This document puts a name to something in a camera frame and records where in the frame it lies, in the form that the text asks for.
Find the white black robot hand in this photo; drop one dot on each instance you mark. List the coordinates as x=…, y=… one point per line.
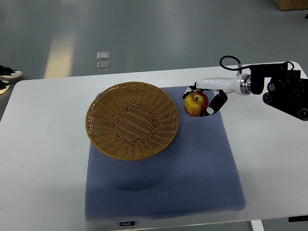
x=216, y=89

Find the red yellow apple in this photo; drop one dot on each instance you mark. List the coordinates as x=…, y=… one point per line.
x=196, y=103

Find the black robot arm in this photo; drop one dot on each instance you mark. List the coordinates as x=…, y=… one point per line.
x=286, y=90

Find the brown wicker basket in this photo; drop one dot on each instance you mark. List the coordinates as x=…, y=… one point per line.
x=132, y=121

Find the wooden box corner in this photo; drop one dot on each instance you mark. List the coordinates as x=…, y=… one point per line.
x=291, y=5

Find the blue fabric mat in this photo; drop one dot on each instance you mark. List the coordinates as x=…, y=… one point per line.
x=195, y=174

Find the lower metal floor plate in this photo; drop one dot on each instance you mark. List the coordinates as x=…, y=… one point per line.
x=103, y=65

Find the metal floor plate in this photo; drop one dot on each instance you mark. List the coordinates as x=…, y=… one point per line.
x=103, y=65
x=103, y=55

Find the white table leg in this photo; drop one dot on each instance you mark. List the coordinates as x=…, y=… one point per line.
x=257, y=225

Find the upper metal floor plate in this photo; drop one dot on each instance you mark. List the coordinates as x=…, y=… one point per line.
x=103, y=55

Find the black table control label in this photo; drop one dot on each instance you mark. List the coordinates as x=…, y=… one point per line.
x=127, y=223

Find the lower black white shoe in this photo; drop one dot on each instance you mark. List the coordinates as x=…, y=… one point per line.
x=4, y=86

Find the black bracket at table edge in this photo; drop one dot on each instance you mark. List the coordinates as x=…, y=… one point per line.
x=298, y=219

